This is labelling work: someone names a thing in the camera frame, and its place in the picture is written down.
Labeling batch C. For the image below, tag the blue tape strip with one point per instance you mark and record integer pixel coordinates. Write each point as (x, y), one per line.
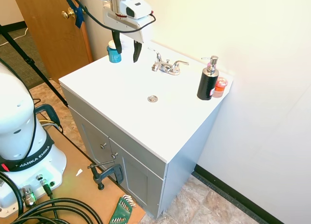
(79, 15)

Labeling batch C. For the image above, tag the black tripod leg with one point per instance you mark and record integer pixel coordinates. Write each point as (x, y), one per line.
(31, 63)

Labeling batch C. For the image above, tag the brown wooden door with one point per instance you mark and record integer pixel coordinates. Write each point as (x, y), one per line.
(53, 44)

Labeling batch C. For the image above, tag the white paper scrap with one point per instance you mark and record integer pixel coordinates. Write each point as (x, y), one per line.
(79, 172)

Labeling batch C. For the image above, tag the grey vanity cabinet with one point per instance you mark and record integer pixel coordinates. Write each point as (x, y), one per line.
(136, 180)

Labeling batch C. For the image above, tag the white vanity sink top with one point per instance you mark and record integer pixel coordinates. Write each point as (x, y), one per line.
(121, 107)

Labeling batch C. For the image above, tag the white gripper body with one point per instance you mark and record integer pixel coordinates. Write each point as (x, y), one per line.
(114, 21)

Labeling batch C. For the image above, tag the green hex key set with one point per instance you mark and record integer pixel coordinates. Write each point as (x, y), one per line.
(121, 209)

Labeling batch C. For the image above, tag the black metal C-clamp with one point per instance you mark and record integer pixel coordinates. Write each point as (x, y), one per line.
(116, 171)

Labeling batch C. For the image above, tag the black wall baseboard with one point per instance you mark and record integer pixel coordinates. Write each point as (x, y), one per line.
(233, 197)

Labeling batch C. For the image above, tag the teal jar with white lid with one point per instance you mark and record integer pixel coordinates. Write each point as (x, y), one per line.
(114, 56)

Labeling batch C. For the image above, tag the orange clear jar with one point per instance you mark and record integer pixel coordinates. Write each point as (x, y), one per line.
(219, 88)

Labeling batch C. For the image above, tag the black soap dispenser chrome pump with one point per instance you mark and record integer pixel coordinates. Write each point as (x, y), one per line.
(206, 85)

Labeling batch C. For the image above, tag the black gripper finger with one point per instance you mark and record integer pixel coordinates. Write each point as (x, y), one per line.
(136, 51)
(117, 43)

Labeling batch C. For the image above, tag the silver robot base connector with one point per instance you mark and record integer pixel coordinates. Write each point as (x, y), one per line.
(28, 196)

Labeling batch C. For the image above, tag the chrome sink faucet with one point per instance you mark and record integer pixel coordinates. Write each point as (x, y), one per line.
(167, 68)

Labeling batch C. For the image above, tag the brass door knob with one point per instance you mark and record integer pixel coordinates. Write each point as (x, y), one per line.
(66, 13)

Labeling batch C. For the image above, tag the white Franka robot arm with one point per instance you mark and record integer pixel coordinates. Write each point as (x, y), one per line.
(14, 112)

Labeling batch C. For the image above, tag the silver cabinet knob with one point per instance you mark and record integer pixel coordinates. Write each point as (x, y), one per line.
(103, 145)
(114, 156)

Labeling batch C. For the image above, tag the chrome sink drain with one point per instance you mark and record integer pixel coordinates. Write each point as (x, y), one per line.
(152, 98)

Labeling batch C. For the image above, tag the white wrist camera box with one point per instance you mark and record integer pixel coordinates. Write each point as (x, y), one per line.
(137, 9)

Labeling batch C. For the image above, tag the brown wooden base board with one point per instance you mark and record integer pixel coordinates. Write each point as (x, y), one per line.
(80, 190)

